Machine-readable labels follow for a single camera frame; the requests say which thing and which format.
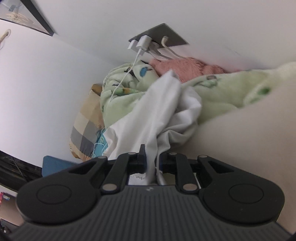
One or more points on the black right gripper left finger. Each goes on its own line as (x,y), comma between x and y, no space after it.
(142,160)

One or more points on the white garment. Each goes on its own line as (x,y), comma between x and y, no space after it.
(165,116)

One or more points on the teal patterned bed sheet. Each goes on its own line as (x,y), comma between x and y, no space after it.
(101,144)

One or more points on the grey wall socket plate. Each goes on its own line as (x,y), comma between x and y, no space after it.
(160,31)

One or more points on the blue covered sofa chair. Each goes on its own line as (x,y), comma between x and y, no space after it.
(53,165)

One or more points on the checkered pillow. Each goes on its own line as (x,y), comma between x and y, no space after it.
(87,125)

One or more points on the leaf wall painting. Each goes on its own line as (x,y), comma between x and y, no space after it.
(24,13)

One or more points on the pink fleece blanket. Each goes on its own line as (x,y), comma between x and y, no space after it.
(186,69)

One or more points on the white charger plug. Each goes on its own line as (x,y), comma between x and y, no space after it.
(140,46)

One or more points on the light green fleece blanket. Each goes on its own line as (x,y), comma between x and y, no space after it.
(220,93)

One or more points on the dark window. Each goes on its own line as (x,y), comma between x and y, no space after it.
(15,173)

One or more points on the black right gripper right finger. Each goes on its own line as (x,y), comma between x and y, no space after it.
(164,162)

